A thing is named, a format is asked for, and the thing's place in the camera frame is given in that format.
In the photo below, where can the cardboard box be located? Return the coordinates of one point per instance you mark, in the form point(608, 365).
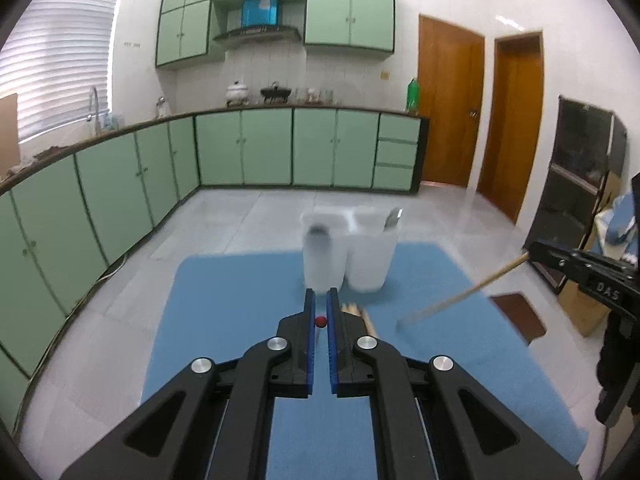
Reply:
point(582, 310)

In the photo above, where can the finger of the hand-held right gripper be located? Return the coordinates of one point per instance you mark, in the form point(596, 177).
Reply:
point(555, 257)

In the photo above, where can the metal spoon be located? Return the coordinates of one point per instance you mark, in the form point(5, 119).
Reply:
point(392, 219)

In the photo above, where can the blue cloth bag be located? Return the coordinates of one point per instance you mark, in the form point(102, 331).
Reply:
point(620, 220)

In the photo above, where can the green plastic bottle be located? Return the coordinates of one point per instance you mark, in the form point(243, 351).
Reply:
point(413, 96)

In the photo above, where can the chrome sink faucet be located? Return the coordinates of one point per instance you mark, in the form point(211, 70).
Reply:
point(93, 95)

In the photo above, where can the crumpled kitchen cloths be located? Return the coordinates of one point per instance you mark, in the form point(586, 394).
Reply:
point(50, 152)

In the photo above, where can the brown wooden stool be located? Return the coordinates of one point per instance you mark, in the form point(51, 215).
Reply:
point(520, 316)

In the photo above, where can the steel range hood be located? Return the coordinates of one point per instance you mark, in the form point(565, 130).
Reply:
point(257, 35)

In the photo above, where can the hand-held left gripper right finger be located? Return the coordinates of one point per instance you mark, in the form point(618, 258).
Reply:
point(332, 340)

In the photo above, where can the blue hood chimney cover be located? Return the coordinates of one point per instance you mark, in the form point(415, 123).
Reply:
point(260, 11)

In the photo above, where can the green wall kitchen cabinets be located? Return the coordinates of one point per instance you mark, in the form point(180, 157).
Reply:
point(350, 15)

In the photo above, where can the white two-compartment utensil holder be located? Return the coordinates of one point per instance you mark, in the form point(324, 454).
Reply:
point(367, 260)

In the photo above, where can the blue table mat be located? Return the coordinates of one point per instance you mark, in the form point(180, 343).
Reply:
point(225, 310)

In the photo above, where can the black glass-front cabinet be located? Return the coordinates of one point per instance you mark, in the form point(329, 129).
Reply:
point(575, 160)

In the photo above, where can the black wok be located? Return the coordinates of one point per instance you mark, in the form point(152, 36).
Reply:
point(275, 93)

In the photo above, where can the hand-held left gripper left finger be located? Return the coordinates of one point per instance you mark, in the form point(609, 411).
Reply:
point(310, 340)

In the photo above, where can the plain wooden door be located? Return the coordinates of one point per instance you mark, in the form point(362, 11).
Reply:
point(515, 125)

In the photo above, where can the white window blind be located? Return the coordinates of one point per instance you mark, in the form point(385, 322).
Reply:
point(60, 60)

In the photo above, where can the light wooden chopstick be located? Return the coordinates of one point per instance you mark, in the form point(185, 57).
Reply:
point(371, 325)
point(460, 296)
point(350, 306)

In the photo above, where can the cardboard sheet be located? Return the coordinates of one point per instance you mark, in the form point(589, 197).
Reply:
point(7, 130)

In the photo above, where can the green base kitchen cabinets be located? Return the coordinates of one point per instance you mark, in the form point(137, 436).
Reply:
point(265, 150)

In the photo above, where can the white lidded pot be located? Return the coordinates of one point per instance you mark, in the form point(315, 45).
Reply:
point(236, 94)

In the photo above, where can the row of glass jars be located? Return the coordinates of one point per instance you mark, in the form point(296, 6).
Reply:
point(315, 96)

